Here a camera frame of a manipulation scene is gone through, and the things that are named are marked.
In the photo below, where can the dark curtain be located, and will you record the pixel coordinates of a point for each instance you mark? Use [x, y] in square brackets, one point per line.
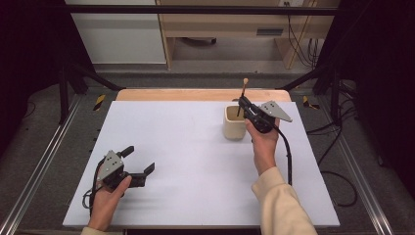
[29, 49]
[385, 81]

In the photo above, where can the black brush with tan tip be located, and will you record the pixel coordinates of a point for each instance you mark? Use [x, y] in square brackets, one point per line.
[243, 88]

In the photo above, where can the aluminium floor rail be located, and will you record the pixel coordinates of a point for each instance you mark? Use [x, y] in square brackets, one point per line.
[362, 169]
[36, 169]

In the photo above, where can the wooden table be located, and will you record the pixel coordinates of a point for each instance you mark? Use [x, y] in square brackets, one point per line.
[182, 95]

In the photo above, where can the light wooden desk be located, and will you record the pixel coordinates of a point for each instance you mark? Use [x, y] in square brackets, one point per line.
[225, 23]

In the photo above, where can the white table board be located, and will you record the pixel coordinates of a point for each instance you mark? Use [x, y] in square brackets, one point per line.
[195, 182]

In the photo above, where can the white wall socket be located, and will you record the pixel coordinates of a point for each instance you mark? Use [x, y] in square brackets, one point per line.
[292, 2]

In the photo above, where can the person's left hand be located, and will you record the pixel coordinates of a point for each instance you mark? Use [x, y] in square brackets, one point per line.
[104, 205]

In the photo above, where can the black upright frame post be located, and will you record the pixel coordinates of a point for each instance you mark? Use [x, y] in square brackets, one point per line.
[334, 98]
[63, 98]

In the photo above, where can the black horizontal frame bar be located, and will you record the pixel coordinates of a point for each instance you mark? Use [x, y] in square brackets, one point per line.
[195, 9]

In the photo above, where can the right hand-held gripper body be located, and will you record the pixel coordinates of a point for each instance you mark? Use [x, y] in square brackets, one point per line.
[272, 112]

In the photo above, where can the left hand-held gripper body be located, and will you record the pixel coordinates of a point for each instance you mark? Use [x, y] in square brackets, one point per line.
[110, 166]

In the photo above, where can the person's right hand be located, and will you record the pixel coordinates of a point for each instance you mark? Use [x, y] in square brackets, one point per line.
[265, 147]

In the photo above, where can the beige square cup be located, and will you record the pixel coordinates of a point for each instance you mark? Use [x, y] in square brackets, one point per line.
[233, 129]

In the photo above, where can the black diagonal frame strut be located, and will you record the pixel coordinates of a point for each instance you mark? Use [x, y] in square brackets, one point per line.
[303, 78]
[98, 78]

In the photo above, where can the white cabinet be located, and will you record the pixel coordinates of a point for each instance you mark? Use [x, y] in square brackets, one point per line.
[120, 36]

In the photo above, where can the yellow black tape marker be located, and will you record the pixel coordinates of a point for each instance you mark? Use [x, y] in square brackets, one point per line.
[99, 102]
[308, 103]

